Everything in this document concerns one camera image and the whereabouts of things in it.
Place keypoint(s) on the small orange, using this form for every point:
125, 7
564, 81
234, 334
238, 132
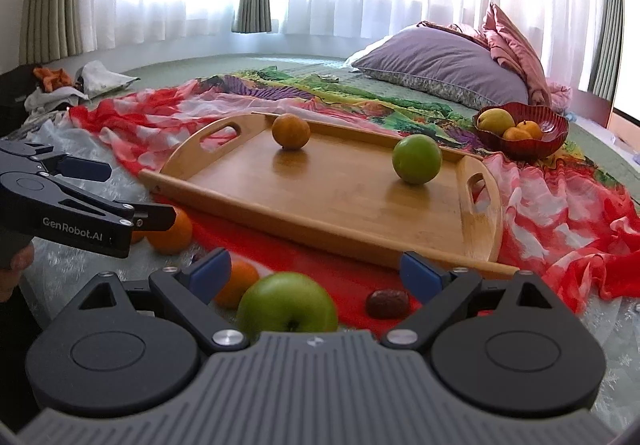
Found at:
531, 128
514, 134

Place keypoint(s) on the red glass bowl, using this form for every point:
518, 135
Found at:
547, 135

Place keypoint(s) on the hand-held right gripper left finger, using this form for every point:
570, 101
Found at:
212, 271

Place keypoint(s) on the dark red date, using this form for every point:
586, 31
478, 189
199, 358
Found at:
387, 302

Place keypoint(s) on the translucent patterned sheet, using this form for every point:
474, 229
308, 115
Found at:
65, 265

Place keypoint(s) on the red multicoloured scarf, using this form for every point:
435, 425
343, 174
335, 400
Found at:
550, 205

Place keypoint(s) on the yellow pear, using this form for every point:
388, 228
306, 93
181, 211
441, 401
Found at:
492, 119

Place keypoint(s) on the round green fruit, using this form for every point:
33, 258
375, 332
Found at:
417, 159

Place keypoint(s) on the pink cloth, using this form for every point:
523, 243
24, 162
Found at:
560, 94

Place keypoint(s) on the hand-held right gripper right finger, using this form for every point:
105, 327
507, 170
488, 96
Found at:
420, 275

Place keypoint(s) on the white cloth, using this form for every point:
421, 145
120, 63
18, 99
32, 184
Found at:
47, 102

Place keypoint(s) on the purple pillow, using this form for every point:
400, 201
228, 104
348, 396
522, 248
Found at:
440, 55

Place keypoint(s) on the pile of clothes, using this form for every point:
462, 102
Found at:
102, 75

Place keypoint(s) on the pink satin pillow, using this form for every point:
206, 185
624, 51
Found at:
510, 45

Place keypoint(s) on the orange cloth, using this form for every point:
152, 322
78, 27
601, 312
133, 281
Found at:
52, 77

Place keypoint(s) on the person's left hand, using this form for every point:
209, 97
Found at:
17, 265

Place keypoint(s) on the wooden bed frame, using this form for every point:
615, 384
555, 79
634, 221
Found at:
602, 111

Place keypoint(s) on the green apple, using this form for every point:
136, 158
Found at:
285, 305

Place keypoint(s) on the brownish orange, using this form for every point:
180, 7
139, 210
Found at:
291, 131

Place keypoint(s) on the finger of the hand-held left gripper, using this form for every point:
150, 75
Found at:
85, 169
152, 217

